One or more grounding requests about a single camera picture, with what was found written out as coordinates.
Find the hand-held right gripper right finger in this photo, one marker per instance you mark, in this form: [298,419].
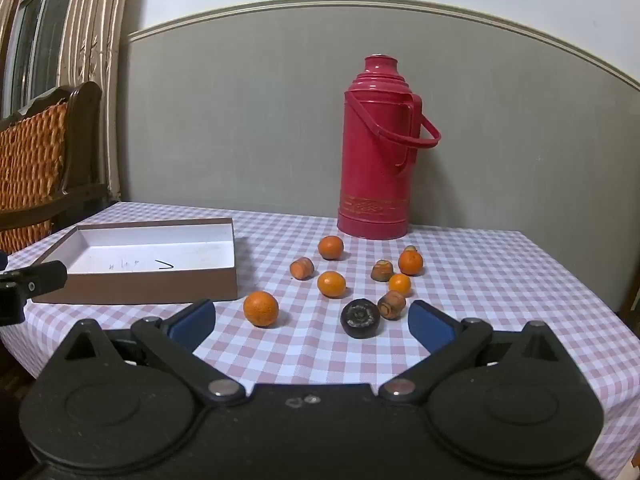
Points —
[430,325]

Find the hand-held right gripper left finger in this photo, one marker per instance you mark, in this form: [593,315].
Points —
[192,322]

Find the small orange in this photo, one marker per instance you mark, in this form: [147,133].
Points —
[399,284]
[330,247]
[331,284]
[260,309]
[410,263]

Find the brown cardboard box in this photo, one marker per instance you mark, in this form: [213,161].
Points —
[150,285]

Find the dark mangosteen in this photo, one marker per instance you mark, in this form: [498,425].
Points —
[359,318]

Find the wooden bench with woven cushion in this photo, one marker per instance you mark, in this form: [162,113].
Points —
[35,160]

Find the pink checkered tablecloth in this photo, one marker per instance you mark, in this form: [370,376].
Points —
[310,355]

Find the red thermos flask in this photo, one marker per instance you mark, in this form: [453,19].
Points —
[375,160]

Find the beige striped curtain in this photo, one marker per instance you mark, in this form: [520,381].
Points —
[7,0]
[95,60]

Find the window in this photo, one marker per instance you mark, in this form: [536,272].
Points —
[30,35]

